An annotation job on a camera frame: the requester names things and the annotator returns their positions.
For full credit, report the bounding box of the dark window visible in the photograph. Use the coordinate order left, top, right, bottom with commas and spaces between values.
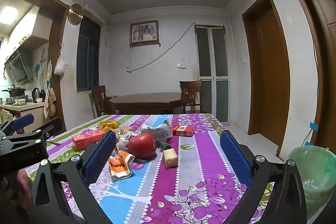
76, 15, 101, 92

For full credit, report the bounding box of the brown wooden dining table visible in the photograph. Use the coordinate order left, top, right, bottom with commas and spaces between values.
109, 92, 184, 115

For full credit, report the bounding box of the wall cable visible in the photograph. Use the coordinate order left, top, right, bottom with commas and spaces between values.
126, 22, 196, 73

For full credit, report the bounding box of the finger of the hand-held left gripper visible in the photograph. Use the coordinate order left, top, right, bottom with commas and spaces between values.
0, 113, 35, 139
3, 117, 63, 144

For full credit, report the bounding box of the crumpled white plastic wrapper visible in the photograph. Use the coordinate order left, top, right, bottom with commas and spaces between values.
115, 127, 142, 153

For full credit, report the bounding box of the brown wooden chair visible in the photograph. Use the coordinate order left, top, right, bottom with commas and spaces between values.
179, 80, 203, 114
91, 85, 118, 117

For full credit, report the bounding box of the orange and white crumpled packet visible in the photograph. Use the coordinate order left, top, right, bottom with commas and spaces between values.
108, 151, 135, 182

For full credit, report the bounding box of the black wok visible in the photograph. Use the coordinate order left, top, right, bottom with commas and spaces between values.
2, 85, 27, 97

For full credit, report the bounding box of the hanging beige towel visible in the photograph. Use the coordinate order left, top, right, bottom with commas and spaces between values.
43, 84, 57, 119

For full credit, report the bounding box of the bin with green bag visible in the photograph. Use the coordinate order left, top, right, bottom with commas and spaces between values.
287, 146, 336, 222

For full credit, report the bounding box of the red drink carton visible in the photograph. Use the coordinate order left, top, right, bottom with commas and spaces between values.
72, 130, 108, 149

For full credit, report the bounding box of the person's left hand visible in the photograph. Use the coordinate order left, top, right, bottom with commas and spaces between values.
16, 169, 33, 207

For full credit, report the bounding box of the kitchen counter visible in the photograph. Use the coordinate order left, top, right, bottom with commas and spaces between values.
0, 102, 49, 135

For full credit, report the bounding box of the small red box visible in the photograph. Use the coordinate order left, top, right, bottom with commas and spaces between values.
172, 125, 195, 137

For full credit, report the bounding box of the kitchen wall cabinet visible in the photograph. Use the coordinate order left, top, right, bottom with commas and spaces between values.
8, 5, 54, 50

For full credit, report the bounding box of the framed wall picture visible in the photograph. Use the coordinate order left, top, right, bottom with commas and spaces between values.
130, 20, 159, 46

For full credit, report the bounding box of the yellow crumpled wrapper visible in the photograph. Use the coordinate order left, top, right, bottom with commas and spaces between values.
99, 120, 119, 132

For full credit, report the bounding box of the brown doorway frame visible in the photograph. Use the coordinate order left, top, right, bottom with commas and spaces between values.
16, 0, 70, 132

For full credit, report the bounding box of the purple floral tablecloth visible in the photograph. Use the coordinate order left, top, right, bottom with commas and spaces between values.
25, 113, 279, 224

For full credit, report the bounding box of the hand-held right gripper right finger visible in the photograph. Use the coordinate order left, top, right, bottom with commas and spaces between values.
220, 130, 307, 224

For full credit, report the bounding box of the crumpled white paper box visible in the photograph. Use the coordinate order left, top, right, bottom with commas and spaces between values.
140, 120, 174, 142

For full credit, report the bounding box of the range hood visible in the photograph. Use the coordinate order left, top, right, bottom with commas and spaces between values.
5, 49, 33, 85

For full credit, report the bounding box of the round gold wall clock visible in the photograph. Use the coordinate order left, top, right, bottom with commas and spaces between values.
68, 3, 84, 26

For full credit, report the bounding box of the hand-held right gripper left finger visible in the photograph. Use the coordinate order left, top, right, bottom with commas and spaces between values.
30, 130, 117, 224

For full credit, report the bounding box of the brown wooden door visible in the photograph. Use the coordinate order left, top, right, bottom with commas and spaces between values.
284, 0, 336, 153
241, 0, 290, 156

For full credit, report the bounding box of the white glass double door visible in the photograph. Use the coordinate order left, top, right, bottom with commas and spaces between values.
195, 25, 229, 123

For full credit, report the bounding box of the hanging white plastic bag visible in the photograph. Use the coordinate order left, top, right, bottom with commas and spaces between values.
54, 43, 67, 76

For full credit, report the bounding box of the black kettle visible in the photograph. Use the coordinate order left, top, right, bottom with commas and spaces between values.
31, 88, 42, 103

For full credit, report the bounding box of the red apple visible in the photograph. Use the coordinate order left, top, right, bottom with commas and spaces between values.
128, 133, 157, 160

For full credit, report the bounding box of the pale yellow block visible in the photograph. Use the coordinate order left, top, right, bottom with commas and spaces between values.
163, 148, 178, 169

